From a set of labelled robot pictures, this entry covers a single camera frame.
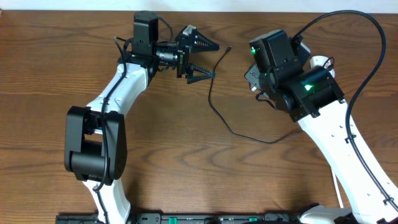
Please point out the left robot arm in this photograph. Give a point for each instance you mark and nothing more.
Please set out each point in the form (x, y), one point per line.
(95, 138)

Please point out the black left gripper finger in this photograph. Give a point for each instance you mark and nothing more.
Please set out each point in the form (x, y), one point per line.
(203, 44)
(196, 73)

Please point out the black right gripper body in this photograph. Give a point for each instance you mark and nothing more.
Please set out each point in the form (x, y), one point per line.
(261, 82)

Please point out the white power strip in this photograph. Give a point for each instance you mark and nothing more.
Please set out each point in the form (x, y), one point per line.
(326, 62)

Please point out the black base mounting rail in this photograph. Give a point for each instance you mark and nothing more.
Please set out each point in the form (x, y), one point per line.
(202, 218)

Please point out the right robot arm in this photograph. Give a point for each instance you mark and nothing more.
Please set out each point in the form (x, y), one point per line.
(304, 87)

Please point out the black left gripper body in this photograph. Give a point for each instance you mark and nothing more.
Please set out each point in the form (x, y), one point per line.
(183, 61)

